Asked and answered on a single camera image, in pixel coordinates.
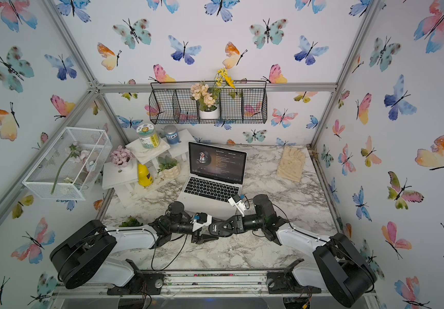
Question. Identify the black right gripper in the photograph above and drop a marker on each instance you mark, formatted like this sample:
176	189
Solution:
237	223

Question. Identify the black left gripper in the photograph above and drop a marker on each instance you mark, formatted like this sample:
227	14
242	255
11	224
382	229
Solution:
202	238

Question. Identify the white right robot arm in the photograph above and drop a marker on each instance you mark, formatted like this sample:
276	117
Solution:
340	270

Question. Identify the green plant near left arm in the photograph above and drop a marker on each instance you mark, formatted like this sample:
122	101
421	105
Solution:
131	222

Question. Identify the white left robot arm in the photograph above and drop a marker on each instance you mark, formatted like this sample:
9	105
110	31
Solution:
86	256

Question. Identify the silver open laptop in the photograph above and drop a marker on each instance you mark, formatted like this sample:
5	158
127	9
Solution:
215	175

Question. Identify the yellow rubber duck toy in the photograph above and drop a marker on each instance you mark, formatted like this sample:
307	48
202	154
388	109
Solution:
144	177

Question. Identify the small succulent in pot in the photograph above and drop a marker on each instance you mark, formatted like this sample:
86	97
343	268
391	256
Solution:
169	167

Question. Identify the white stepped display stand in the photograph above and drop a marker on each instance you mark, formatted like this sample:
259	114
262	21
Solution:
125	181

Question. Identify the pink flower bouquet pot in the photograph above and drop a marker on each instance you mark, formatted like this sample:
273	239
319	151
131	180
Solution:
121	157

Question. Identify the green lidded jar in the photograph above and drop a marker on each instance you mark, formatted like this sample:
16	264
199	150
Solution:
148	136

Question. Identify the small blue jar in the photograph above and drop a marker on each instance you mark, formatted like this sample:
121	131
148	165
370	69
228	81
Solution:
171	135

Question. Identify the white pot with flowers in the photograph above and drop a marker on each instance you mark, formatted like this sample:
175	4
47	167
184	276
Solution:
208	96

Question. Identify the pink artificial flower stem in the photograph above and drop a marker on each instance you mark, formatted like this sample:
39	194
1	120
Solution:
76	157

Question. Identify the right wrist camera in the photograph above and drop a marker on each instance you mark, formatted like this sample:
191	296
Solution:
239	203

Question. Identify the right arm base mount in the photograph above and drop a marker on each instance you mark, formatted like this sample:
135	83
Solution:
282	281

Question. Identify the aluminium front rail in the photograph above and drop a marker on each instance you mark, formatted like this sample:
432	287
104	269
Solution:
184	284

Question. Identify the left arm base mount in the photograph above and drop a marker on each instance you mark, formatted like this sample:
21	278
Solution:
142	283

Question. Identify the black wire wall basket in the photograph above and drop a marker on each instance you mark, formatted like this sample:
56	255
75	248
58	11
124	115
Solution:
171	103

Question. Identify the white wire cage box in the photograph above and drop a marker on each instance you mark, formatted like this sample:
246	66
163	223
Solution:
41	177

